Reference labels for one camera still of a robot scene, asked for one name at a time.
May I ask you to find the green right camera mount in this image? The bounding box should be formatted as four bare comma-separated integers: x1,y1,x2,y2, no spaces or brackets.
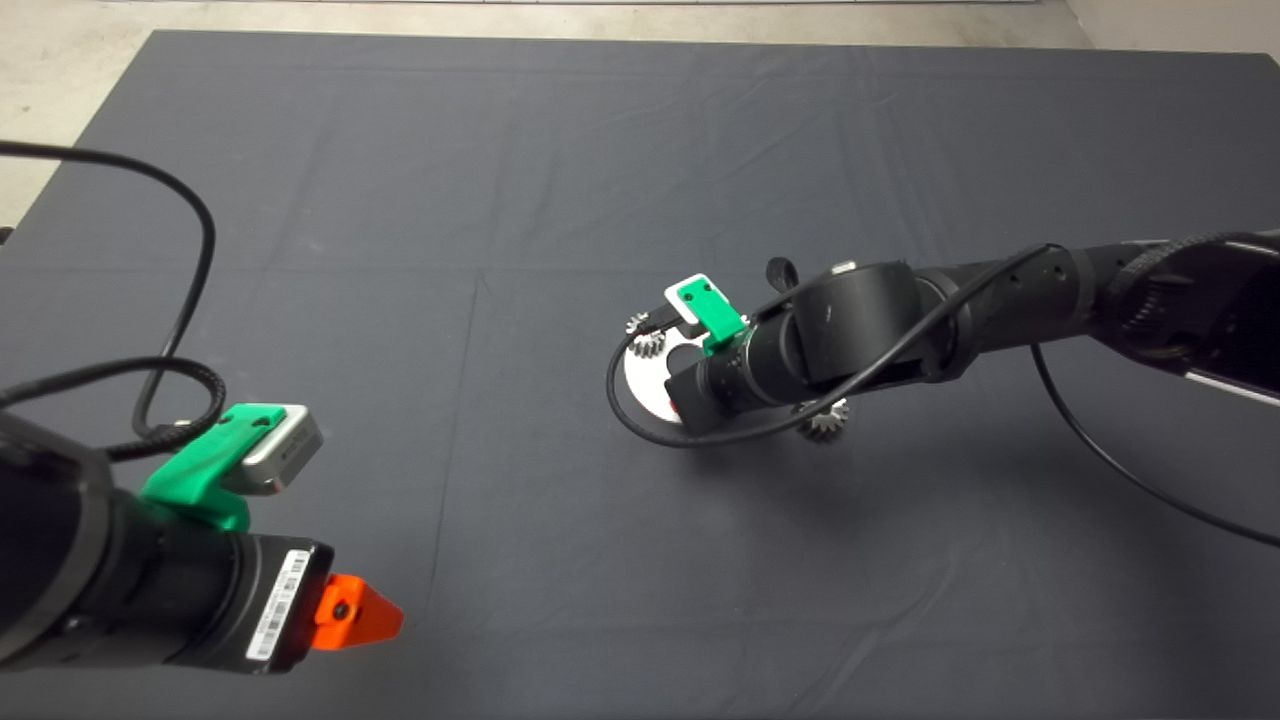
668,275,749,358

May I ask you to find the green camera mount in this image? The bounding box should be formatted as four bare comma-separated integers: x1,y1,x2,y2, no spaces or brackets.
668,275,749,358
140,403,286,533

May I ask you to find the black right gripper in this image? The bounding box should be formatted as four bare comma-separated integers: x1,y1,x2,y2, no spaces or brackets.
663,318,803,437

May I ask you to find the larger steel gear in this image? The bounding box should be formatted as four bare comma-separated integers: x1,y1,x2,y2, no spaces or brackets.
797,397,851,442

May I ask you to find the round metal plate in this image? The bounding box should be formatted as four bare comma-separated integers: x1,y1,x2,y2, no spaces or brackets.
623,320,721,427

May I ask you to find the silver camera box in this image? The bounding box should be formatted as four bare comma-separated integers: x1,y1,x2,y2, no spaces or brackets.
243,405,324,496
664,274,713,327

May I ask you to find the dark grey table cloth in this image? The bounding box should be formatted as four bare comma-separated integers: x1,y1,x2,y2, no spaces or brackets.
0,30,1280,720

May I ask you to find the black corrugated conduit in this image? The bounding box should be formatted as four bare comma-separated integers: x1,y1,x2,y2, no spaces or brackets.
0,357,227,463

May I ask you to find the black left camera cable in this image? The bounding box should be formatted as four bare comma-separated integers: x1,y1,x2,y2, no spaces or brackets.
0,142,217,441

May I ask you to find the silver left camera box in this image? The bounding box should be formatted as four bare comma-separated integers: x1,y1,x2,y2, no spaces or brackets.
243,405,324,496

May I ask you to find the green left camera mount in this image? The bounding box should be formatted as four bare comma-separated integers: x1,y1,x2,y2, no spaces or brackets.
140,403,286,533

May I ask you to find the silver right camera box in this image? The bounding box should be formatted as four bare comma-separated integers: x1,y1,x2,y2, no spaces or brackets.
664,274,713,327

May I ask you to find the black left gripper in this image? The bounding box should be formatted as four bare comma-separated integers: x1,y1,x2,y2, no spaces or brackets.
110,495,406,675

